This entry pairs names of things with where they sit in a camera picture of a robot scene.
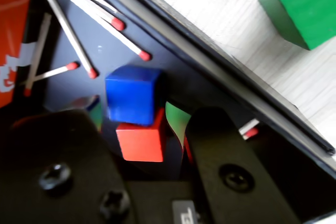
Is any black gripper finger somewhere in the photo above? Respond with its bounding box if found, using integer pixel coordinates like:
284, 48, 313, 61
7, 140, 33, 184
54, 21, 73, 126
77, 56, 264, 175
0, 95, 137, 224
165, 101, 300, 224

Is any red wooden cube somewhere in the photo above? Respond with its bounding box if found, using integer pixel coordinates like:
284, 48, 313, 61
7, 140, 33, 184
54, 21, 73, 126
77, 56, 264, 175
115, 108, 166, 163

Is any blue wooden cube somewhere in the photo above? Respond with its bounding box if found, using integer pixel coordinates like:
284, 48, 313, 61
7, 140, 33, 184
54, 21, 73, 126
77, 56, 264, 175
104, 65, 163, 126

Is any green wooden cube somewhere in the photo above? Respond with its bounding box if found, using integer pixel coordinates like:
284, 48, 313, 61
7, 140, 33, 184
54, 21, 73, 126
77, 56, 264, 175
258, 0, 336, 51

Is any black box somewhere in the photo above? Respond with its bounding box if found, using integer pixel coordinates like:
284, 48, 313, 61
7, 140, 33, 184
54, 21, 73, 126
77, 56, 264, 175
0, 0, 336, 224

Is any red matchbox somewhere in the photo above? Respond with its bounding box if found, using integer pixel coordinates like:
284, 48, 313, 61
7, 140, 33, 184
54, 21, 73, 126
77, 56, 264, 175
0, 0, 32, 109

